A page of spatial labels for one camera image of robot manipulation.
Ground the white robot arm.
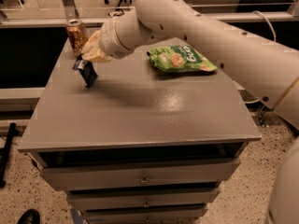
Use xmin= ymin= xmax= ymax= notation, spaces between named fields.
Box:
xmin=82 ymin=0 xmax=299 ymax=129

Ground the black metal stand leg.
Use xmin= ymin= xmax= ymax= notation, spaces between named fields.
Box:
xmin=0 ymin=123 xmax=18 ymax=188

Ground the orange soda can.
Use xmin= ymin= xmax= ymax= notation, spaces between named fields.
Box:
xmin=66 ymin=19 xmax=88 ymax=57

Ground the black shoe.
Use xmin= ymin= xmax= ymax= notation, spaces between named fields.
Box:
xmin=17 ymin=209 xmax=40 ymax=224

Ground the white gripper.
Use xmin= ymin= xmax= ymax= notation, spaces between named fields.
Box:
xmin=81 ymin=17 xmax=135 ymax=63

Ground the middle grey drawer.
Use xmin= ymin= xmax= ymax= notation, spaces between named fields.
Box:
xmin=67 ymin=188 xmax=220 ymax=211

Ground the blue rxbar blueberry wrapper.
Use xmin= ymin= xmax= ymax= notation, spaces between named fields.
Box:
xmin=73 ymin=57 xmax=98 ymax=88

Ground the grey drawer cabinet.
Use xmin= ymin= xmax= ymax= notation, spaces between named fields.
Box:
xmin=17 ymin=23 xmax=263 ymax=224

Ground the grey drawer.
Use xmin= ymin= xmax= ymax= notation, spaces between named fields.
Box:
xmin=84 ymin=204 xmax=207 ymax=224
xmin=67 ymin=188 xmax=220 ymax=211
xmin=41 ymin=158 xmax=240 ymax=191

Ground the bottom grey drawer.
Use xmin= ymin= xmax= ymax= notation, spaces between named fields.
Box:
xmin=84 ymin=204 xmax=207 ymax=224

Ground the top grey drawer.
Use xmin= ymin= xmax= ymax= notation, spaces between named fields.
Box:
xmin=41 ymin=158 xmax=240 ymax=191

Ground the green chip bag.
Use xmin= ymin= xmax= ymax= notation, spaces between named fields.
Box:
xmin=147 ymin=45 xmax=217 ymax=73

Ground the white cable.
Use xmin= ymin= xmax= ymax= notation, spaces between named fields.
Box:
xmin=244 ymin=9 xmax=278 ymax=105

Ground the grey metal railing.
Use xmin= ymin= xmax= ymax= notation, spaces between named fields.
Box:
xmin=0 ymin=0 xmax=299 ymax=27

